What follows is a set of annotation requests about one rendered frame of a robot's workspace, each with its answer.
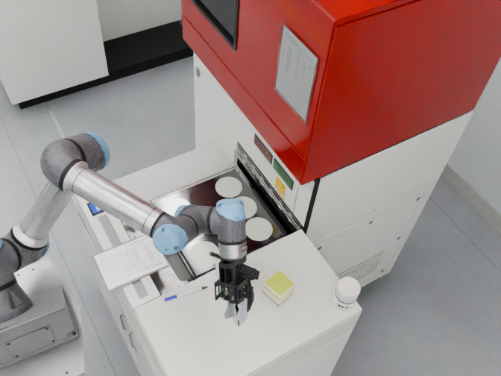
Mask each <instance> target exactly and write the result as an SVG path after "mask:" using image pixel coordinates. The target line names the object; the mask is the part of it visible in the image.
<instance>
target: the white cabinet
mask: <svg viewBox="0 0 501 376"><path fill-rule="evenodd" d="M73 201H74V200H73ZM74 204H75V202H74ZM75 209H76V211H77V215H78V218H79V221H80V224H81V228H82V231H83V235H84V238H85V241H86V245H87V248H88V251H89V255H90V258H91V261H92V264H93V268H94V270H95V275H96V277H97V280H98V285H99V287H100V290H101V293H102V295H103V296H104V299H105V301H106V302H107V305H108V307H109V309H110V312H111V313H112V315H113V318H114V319H115V321H116V324H117V326H118V328H119V330H120V332H121V334H122V337H123V339H124V341H125V343H126V345H127V347H128V349H129V351H130V354H131V356H132V358H133V360H134V362H135V364H136V366H137V368H138V370H139V373H140V374H141V376H161V375H160V373H159V371H158V369H157V367H156V365H155V363H154V361H153V359H152V357H151V355H150V353H149V351H148V349H147V347H146V345H145V343H144V341H143V339H142V337H141V335H140V333H139V331H138V328H136V325H135V324H134V322H133V320H132V318H131V316H130V314H129V312H128V310H127V308H126V306H125V303H124V302H123V300H122V297H121V296H120V294H119V291H118V290H117V289H115V290H113V291H111V292H107V289H106V287H105V285H104V282H103V280H102V279H101V276H100V274H99V272H98V269H97V267H96V265H95V262H94V260H93V258H92V255H94V254H97V253H99V251H98V249H97V247H96V245H95V243H94V241H93V239H92V237H91V235H90V233H89V231H88V229H87V227H86V225H85V223H84V221H83V219H82V217H81V215H80V213H79V211H78V209H77V206H76V204H75ZM352 331H353V330H350V331H348V332H347V333H345V334H344V335H342V336H340V337H339V338H337V339H335V340H333V341H332V342H330V343H328V344H326V345H325V346H323V347H321V348H319V349H318V350H316V351H314V352H312V353H311V354H309V355H307V356H306V357H304V358H302V359H301V360H298V361H297V362H296V363H293V364H292V365H290V366H288V367H287V368H285V369H283V370H282V371H280V372H278V373H276V374H275V375H273V376H330V375H331V373H332V371H333V369H334V367H335V365H336V363H337V361H338V359H339V357H340V355H341V353H342V351H343V349H344V347H345V345H346V343H347V341H348V339H349V337H350V335H351V333H352Z"/></svg>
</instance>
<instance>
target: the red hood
mask: <svg viewBox="0 0 501 376"><path fill-rule="evenodd" d="M181 1H182V23H183V39H184V40H185V41H186V43H187V44H188V45H189V47H190V48H191V49H192V50H193V52H194V53H195V54H196V55H197V56H198V58H199V59H200V60H201V62H202V63H203V64H204V65H205V67H206V68H207V69H208V70H209V71H210V73H211V74H212V75H213V77H214V78H215V79H216V80H217V82H219V84H220V85H221V86H222V87H223V89H224V90H225V91H226V93H227V94H228V95H229V97H231V98H232V100H233V101H234V102H235V104H236V105H237V106H238V108H239V109H240V110H241V111H242V112H243V114H244V115H245V116H246V117H247V119H248V120H249V121H250V123H251V124H252V125H253V126H254V127H255V129H256V130H257V131H258V132H259V134H260V135H261V136H262V138H263V139H264V140H265V141H266V142H267V144H268V145H269V146H270V147H271V149H272V150H273V151H274V153H275V154H276V155H277V156H278V157H279V158H280V159H281V161H282V162H283V163H284V165H285V166H286V167H287V169H288V170H289V171H290V172H291V173H292V174H293V176H294V177H295V178H296V180H297V181H298V182H299V183H300V185H304V184H307V183H309V182H311V181H313V180H315V179H318V178H320V177H323V176H325V175H327V174H329V173H331V172H334V171H336V170H338V169H340V168H343V167H345V166H347V165H350V164H351V163H355V162H356V161H358V160H361V159H363V158H365V157H368V156H370V155H372V154H375V153H377V152H378V151H381V150H383V149H385V148H388V147H390V146H392V145H395V144H397V143H399V142H402V141H404V140H407V139H408V138H410V137H413V136H415V135H417V134H420V133H422V132H424V131H427V130H429V129H430V128H434V127H435V126H437V125H440V124H442V123H444V122H447V121H449V120H451V119H454V118H456V117H458V116H460V115H462V114H465V113H467V112H469V111H472V110H474V108H475V106H476V104H477V102H478V100H479V98H480V96H481V95H482V93H483V91H484V89H485V87H486V85H487V83H488V81H489V79H490V78H491V76H492V74H493V72H494V70H495V68H496V66H497V64H498V62H499V61H500V58H501V0H181Z"/></svg>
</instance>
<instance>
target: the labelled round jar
mask: <svg viewBox="0 0 501 376"><path fill-rule="evenodd" d="M360 290H361V287H360V284H359V282H358V281H357V280H356V279H354V278H352V277H344V278H342V279H340V281H339V282H338V285H337V287H336V288H335V292H334V294H333V304H334V305H335V307H336V308H338V309H339V310H343V311H347V310H350V309H352V308H353V305H354V304H355V302H356V299H357V298H358V295H359V293H360Z"/></svg>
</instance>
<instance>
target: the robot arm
mask: <svg viewBox="0 0 501 376"><path fill-rule="evenodd" d="M109 161H110V152H109V147H108V144H107V143H106V141H105V140H104V139H103V138H102V137H101V136H100V135H98V134H96V133H93V132H86V133H84V132H83V133H79V134H78V135H74V136H71V137H67V138H63V139H61V140H55V141H54V142H51V143H49V144H48V145H47V146H46V147H45V148H44V150H43V151H42V154H41V158H40V166H41V170H42V173H43V174H44V176H45V178H46V179H47V180H48V181H47V183H46V184H45V186H44V187H43V188H42V191H41V192H40V194H39V195H38V196H37V199H36V200H35V202H34V203H33V205H32V206H31V208H30V210H29V211H28V213H27V214H26V216H25V218H24V219H20V220H19V221H17V222H15V224H14V225H13V227H12V228H11V229H10V231H9V233H8V234H7V235H6V236H3V237H1V238H0V323H2V322H6V321H8V320H10V319H13V318H15V317H17V316H19V315H21V314H23V313H24V312H26V311H27V310H29V309H30V308H31V307H32V306H33V304H32V302H31V299H30V297H29V296H28V295H27V294H26V292H25V291H24V290H23V289H22V288H21V286H20V285H19V284H18V282H17V280H16V276H15V274H14V273H15V272H17V271H19V270H20V269H23V268H24V267H26V266H28V265H30V264H32V263H35V262H37V261H38V260H40V259H41V258H42V257H43V256H45V254H46V253H47V251H48V248H49V242H48V241H49V235H48V232H49V231H50V230H51V228H52V227H53V225H54V223H55V222H56V221H57V219H58V218H59V216H60V215H61V213H62V212H63V211H64V209H65V208H66V206H67V204H68V203H69V202H70V200H71V199H72V197H73V195H74V194H76V195H78V196H80V197H81V198H83V199H85V200H86V201H88V202H90V203H91V204H94V205H95V206H96V207H99V208H100V209H102V210H104V211H105V212H107V213H109V214H110V215H112V216H114V217H116V218H117V219H119V220H121V221H123V222H124V223H126V224H128V225H130V226H131V227H132V228H135V229H137V230H138V231H140V232H142V233H143V234H145V235H146V236H149V237H150V238H152V239H153V244H154V247H156V249H157V250H158V252H160V253H162V254H165V255H171V254H175V253H177V252H178V251H180V250H182V249H183V248H185V247H186V245H188V244H189V243H190V242H191V241H192V240H194V239H195V238H196V237H198V236H199V235H200V234H218V249H219V256H220V261H221V262H219V263H218V268H219V279H218V280H217V281H216V282H215V283H214V287H215V300H216V301H217V300H218V299H219V298H220V297H221V299H222V300H225V301H227V309H226V310H225V312H224V317H225V318H226V319H228V318H230V317H232V318H233V321H234V322H235V323H236V325H237V326H241V325H242V324H243V322H244V321H245V319H246V318H247V316H248V313H249V311H250V309H251V306H252V304H253V300H254V292H253V286H251V280H253V281H254V279H255V280H258V278H259V271H258V270H256V269H255V268H253V267H250V266H247V265H245V264H244V263H245V262H246V260H247V256H246V254H247V249H248V247H247V244H246V224H245V220H246V215H245V206H244V203H243V201H241V200H239V199H236V198H226V199H222V200H220V201H218V202H217V204H216V207H209V206H198V205H193V204H189V205H180V206H179V207H178V208H177V210H176V211H175V213H174V216H172V215H170V214H168V213H167V212H165V211H163V210H161V209H160V208H158V207H156V206H154V205H153V204H151V203H149V202H147V201H146V200H144V199H142V198H140V197H139V196H137V195H135V194H133V193H132V192H129V191H128V190H126V189H124V188H123V187H121V186H119V185H118V184H115V183H113V182H112V181H110V180H108V179H106V178H105V177H103V176H101V175H100V174H98V173H96V172H97V171H98V170H102V169H103V168H104V167H105V166H107V164H108V163H109ZM220 286H221V292H220ZM216 287H218V294H217V295H216ZM238 304H239V308H238Z"/></svg>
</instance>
